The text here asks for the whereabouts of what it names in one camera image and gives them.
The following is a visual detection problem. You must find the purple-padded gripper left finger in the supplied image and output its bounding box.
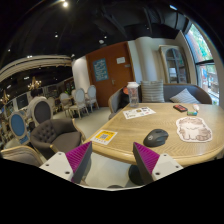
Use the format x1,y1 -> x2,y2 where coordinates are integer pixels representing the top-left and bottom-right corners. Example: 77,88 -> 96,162
41,142 -> 92,184

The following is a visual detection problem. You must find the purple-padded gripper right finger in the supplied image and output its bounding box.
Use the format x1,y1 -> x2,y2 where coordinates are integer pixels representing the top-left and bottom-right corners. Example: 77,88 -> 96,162
133,142 -> 182,185

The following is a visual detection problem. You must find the black computer mouse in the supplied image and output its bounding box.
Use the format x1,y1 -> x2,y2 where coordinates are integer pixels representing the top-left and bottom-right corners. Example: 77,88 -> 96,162
143,129 -> 168,147

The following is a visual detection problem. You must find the cat-shaped mouse pad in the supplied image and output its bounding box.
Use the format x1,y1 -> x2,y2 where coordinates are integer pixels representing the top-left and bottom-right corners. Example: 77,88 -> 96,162
176,116 -> 213,143

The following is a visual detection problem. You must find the dark grey tufted armchair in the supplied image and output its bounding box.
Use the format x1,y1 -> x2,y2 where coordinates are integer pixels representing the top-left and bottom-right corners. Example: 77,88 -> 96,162
30,118 -> 86,160

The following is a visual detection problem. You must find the yellow QR code sticker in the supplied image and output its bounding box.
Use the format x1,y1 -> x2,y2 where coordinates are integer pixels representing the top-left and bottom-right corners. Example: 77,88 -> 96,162
91,130 -> 117,145

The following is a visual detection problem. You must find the beige chair backrest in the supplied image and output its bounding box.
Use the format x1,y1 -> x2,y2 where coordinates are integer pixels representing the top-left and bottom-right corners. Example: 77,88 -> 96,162
0,145 -> 43,167

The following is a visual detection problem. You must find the white printed menu sheet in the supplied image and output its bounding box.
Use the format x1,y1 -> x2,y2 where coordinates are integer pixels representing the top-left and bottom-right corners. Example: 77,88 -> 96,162
123,107 -> 155,119

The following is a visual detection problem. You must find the small green packet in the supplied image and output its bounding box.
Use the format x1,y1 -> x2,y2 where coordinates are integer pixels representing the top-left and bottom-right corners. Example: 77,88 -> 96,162
187,111 -> 198,116

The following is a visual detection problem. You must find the grey-backed white oval chair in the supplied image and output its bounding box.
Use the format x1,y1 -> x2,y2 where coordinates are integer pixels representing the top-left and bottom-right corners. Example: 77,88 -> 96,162
27,97 -> 53,126

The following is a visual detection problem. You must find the blue-backed white chair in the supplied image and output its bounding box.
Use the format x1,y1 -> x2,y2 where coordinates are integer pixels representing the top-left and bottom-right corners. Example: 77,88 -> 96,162
4,112 -> 30,149

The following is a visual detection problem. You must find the white dining chair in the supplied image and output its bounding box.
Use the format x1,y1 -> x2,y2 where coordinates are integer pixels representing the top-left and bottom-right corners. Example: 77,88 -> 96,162
70,88 -> 88,115
86,85 -> 98,109

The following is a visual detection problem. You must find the small white object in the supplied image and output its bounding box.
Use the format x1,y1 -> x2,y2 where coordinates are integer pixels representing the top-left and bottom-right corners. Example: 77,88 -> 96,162
193,104 -> 200,112

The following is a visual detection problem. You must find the striped grey cushion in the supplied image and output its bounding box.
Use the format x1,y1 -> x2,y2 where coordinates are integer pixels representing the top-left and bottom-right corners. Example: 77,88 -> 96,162
141,80 -> 164,103

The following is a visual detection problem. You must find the grey sofa bench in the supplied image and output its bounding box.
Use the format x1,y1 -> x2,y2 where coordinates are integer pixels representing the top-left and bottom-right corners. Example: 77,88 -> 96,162
108,84 -> 212,118

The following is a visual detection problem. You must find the light striped cushion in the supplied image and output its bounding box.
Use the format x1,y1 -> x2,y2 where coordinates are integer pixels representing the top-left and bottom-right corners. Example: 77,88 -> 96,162
170,89 -> 199,104

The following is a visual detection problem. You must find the white dining chair far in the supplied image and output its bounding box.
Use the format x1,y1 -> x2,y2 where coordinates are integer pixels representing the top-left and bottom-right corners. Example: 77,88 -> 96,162
86,85 -> 98,109

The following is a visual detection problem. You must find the clear plastic shaker bottle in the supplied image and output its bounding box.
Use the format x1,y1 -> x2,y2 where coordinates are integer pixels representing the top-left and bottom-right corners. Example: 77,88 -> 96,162
127,82 -> 139,107

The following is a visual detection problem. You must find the gold chandelier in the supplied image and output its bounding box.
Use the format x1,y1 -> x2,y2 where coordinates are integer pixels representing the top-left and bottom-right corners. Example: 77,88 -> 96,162
28,77 -> 42,90

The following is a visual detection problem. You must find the blue poster on door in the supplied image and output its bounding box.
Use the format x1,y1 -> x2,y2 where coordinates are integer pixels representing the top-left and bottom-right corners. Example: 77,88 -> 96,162
93,58 -> 109,81

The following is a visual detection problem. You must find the arched wooden cabinet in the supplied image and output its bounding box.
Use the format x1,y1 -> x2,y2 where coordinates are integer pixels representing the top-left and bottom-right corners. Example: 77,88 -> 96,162
159,45 -> 190,84

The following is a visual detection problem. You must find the orange wooden door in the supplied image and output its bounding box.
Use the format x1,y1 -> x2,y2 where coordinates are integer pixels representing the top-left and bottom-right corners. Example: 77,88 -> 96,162
86,42 -> 135,107

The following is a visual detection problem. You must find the black table pedestal base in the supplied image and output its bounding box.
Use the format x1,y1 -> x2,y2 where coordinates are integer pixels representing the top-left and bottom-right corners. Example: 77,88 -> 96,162
128,165 -> 144,185

